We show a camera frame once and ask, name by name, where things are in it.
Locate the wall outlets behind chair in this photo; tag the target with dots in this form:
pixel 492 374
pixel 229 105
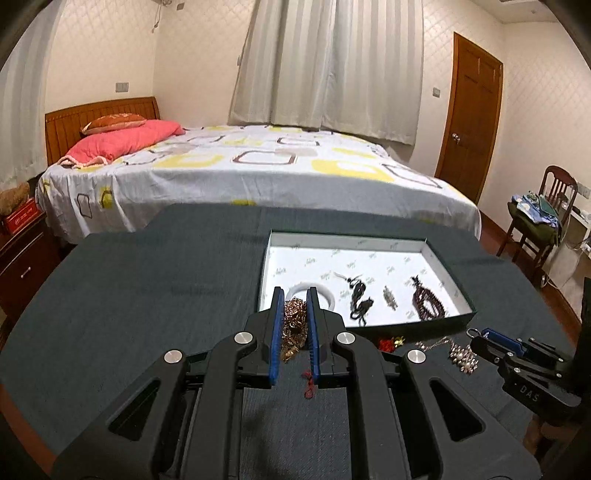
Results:
pixel 584 190

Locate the wooden nightstand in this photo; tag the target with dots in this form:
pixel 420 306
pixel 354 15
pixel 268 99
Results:
pixel 23 267

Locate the brown plush toy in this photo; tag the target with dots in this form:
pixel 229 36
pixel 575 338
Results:
pixel 14 198

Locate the brown embroidered pillow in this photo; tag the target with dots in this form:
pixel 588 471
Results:
pixel 115 122

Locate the wall outlet above headboard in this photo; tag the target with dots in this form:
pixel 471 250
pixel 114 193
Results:
pixel 122 86

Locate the red box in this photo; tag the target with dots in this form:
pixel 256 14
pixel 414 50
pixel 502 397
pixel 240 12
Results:
pixel 18 220

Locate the wooden door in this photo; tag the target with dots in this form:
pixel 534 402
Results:
pixel 471 115

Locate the pink pillow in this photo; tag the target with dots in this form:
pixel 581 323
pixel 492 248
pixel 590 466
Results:
pixel 124 141

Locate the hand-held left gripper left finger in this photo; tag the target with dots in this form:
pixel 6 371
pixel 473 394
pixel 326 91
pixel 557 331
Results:
pixel 276 332

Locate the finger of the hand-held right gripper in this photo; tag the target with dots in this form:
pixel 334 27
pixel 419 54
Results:
pixel 501 336
pixel 489 350

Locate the wooden chair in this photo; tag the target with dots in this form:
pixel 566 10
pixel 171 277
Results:
pixel 561 180

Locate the bed with patterned sheet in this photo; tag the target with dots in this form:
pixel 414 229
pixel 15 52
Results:
pixel 277 184

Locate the dark table cloth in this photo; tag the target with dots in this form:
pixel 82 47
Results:
pixel 138 286

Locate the white bangle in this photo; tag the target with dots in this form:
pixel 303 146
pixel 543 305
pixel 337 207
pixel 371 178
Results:
pixel 328 297

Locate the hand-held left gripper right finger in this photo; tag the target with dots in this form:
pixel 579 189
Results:
pixel 314 332

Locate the pearl flower brooch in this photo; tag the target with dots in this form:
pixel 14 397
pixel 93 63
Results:
pixel 463 360

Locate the red and gold ornament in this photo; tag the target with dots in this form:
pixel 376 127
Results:
pixel 390 344

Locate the wooden headboard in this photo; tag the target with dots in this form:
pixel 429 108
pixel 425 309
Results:
pixel 69 124

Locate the pale striped curtain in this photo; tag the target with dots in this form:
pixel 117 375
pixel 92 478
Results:
pixel 374 69
pixel 277 60

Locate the shallow white-lined box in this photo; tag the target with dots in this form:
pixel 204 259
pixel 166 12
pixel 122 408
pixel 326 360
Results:
pixel 314 258

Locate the silver rhinestone brooch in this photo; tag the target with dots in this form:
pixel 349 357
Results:
pixel 391 299

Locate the pile of clothes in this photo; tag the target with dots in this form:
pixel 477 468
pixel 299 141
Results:
pixel 531 221

